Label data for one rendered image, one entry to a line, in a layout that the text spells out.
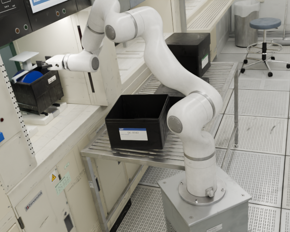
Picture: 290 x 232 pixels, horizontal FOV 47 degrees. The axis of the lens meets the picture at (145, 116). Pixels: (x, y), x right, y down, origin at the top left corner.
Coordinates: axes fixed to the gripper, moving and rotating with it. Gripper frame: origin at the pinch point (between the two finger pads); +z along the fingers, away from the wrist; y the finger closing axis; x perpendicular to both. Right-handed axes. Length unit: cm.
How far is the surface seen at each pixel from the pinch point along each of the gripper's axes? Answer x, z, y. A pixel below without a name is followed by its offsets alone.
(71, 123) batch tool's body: -32.9, -11.0, -4.1
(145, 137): -37, -53, -2
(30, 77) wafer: -9.6, 12.9, -0.2
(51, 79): -12.4, 2.9, 4.8
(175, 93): -34, -53, 41
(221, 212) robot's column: -46, -97, -30
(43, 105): -22.9, 3.7, -5.5
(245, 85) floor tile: -120, -55, 243
